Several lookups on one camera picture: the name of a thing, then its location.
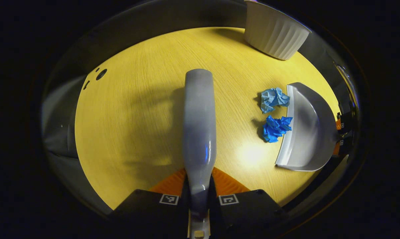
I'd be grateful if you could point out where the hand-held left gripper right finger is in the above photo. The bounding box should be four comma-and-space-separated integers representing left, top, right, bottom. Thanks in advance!
210, 167, 286, 238

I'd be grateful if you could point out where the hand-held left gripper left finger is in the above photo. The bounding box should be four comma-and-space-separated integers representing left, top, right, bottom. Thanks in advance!
110, 168, 190, 239

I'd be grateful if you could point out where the grey dustpan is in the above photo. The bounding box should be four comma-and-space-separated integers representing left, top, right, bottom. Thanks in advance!
275, 82, 340, 172

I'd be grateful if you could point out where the dark blue paper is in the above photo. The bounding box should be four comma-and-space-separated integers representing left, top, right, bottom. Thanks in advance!
262, 115, 293, 143

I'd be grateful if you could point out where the light blue paper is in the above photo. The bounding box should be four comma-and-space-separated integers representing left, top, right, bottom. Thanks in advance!
260, 87, 290, 114

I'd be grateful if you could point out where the small grey broom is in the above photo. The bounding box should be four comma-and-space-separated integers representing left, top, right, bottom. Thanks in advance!
183, 69, 217, 239

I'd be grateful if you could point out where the white ribbed garbage bin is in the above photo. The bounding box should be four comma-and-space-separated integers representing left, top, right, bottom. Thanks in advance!
244, 0, 311, 61

